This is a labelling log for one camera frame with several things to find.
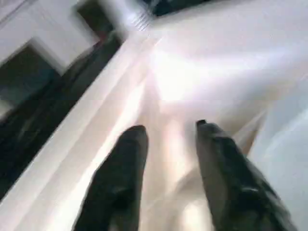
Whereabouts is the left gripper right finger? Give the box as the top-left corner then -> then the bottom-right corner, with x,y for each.
195,119 -> 299,231

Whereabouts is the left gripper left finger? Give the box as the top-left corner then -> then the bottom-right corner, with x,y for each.
71,124 -> 150,231

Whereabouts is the white plastic table top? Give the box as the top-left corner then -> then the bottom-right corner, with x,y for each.
0,9 -> 308,231

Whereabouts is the white cabinet with glass doors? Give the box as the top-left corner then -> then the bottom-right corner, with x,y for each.
0,0 -> 157,118

